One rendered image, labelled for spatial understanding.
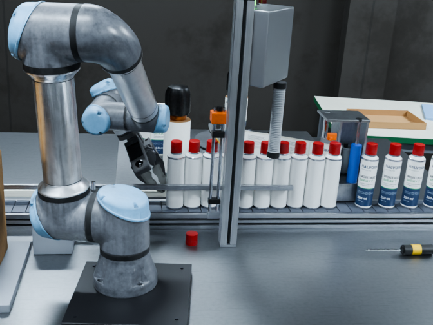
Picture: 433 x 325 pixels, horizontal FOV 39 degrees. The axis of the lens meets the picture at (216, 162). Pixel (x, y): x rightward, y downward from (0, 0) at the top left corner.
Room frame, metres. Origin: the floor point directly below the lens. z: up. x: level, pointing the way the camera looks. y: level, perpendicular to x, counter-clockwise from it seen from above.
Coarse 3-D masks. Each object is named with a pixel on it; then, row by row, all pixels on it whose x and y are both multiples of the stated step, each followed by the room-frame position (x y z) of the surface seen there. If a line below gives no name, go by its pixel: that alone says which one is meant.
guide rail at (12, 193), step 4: (4, 192) 1.60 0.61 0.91; (8, 192) 1.60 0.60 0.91; (12, 192) 1.60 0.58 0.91; (16, 192) 1.60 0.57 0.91; (20, 192) 1.60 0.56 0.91; (24, 192) 1.60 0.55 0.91; (28, 192) 1.61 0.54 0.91; (32, 192) 1.61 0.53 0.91; (144, 192) 1.66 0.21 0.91; (148, 192) 1.66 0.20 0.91; (152, 192) 1.66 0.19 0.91; (156, 192) 1.66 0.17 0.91; (160, 192) 1.66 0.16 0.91; (164, 192) 1.66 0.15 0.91; (8, 196) 1.60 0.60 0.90; (12, 196) 1.60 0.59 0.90; (16, 196) 1.60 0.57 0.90; (20, 196) 1.60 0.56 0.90; (24, 196) 1.60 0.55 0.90; (28, 196) 1.61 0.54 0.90; (148, 196) 1.66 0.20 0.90; (152, 196) 1.66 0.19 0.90; (156, 196) 1.66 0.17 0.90; (160, 196) 1.66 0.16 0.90; (164, 196) 1.66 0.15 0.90; (200, 196) 1.68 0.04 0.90
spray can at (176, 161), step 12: (180, 144) 1.62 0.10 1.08; (168, 156) 1.62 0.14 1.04; (180, 156) 1.62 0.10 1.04; (168, 168) 1.62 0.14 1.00; (180, 168) 1.62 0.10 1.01; (168, 180) 1.62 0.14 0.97; (180, 180) 1.62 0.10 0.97; (168, 192) 1.62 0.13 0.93; (180, 192) 1.62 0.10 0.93; (168, 204) 1.62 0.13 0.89; (180, 204) 1.62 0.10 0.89
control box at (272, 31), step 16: (256, 16) 1.50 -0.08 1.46; (272, 16) 1.50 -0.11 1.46; (288, 16) 1.60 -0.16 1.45; (256, 32) 1.50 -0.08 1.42; (272, 32) 1.51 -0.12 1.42; (288, 32) 1.61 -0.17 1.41; (256, 48) 1.50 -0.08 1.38; (272, 48) 1.52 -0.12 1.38; (288, 48) 1.62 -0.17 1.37; (256, 64) 1.50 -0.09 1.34; (272, 64) 1.53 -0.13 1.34; (288, 64) 1.63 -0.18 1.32; (256, 80) 1.50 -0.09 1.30; (272, 80) 1.54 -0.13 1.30
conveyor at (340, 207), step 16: (16, 208) 1.55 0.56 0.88; (160, 208) 1.61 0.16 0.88; (272, 208) 1.66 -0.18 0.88; (288, 208) 1.67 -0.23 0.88; (304, 208) 1.68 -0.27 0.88; (320, 208) 1.68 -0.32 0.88; (336, 208) 1.69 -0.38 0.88; (352, 208) 1.70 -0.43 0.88; (400, 208) 1.72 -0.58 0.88; (416, 208) 1.73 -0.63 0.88
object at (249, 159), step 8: (248, 144) 1.65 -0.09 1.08; (248, 152) 1.65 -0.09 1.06; (248, 160) 1.64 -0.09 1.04; (248, 168) 1.64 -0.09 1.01; (248, 176) 1.64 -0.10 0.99; (240, 192) 1.65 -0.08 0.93; (248, 192) 1.65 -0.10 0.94; (240, 200) 1.65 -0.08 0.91; (248, 200) 1.65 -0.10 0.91; (240, 208) 1.65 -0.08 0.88; (248, 208) 1.65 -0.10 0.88
